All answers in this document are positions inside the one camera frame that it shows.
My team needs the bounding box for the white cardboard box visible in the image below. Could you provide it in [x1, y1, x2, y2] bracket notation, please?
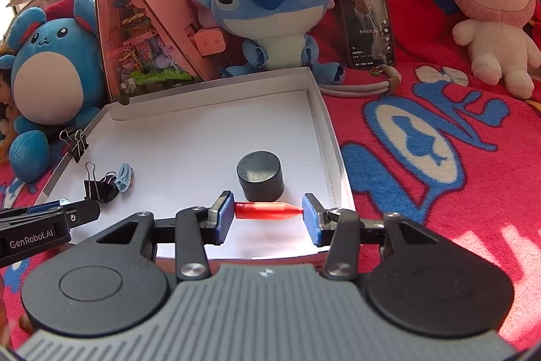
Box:
[31, 66, 356, 263]

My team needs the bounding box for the blue alien plush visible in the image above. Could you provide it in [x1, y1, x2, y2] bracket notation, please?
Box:
[187, 0, 346, 85]

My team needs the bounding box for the white phone lanyard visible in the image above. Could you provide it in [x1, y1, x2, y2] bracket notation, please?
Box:
[320, 64, 402, 96]

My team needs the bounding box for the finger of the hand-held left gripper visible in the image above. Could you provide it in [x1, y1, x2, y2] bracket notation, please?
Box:
[59, 199, 102, 229]
[0, 203, 71, 219]

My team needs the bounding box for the red pen cap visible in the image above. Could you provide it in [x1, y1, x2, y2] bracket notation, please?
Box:
[234, 201, 304, 222]

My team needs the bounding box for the brown-haired doll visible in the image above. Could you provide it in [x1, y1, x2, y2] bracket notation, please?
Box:
[0, 54, 20, 165]

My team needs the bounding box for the pink bunny plush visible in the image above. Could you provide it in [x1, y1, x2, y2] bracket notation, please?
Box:
[434, 0, 541, 100]

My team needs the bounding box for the black round puck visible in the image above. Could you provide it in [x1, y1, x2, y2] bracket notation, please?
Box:
[238, 178, 284, 203]
[237, 151, 285, 189]

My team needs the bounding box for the pink battery box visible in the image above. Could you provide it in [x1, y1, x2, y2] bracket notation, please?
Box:
[192, 27, 227, 58]

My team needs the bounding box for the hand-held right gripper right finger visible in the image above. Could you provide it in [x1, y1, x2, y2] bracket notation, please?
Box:
[301, 193, 441, 281]

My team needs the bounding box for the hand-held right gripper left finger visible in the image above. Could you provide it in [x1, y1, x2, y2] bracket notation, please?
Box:
[96, 190, 236, 281]

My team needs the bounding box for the black binder clip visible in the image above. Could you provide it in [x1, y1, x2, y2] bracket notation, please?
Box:
[83, 161, 119, 205]
[59, 128, 89, 163]

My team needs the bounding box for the round blue mouse plush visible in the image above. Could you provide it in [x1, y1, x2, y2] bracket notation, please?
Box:
[6, 0, 107, 183]

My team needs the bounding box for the black smartphone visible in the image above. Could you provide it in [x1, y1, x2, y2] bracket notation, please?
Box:
[336, 0, 396, 70]

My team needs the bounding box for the triangular miniature house model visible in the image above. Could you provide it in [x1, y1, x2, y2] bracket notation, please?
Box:
[94, 0, 208, 106]

